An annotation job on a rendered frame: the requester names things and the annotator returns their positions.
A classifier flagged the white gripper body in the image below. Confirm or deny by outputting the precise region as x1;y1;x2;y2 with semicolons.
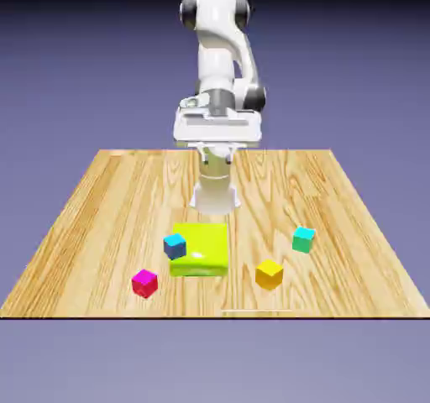
172;106;263;149

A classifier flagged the small blue cube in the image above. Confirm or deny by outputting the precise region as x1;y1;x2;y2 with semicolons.
163;232;188;261

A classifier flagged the small teal cube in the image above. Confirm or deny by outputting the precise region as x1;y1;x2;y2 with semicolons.
291;226;317;254

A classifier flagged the small yellow cube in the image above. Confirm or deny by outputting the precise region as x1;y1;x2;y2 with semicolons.
254;259;284;291

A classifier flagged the small magenta cube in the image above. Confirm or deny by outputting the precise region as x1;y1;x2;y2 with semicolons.
131;268;159;300

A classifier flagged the large yellow-green box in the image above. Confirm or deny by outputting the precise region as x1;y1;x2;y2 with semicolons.
169;222;230;278

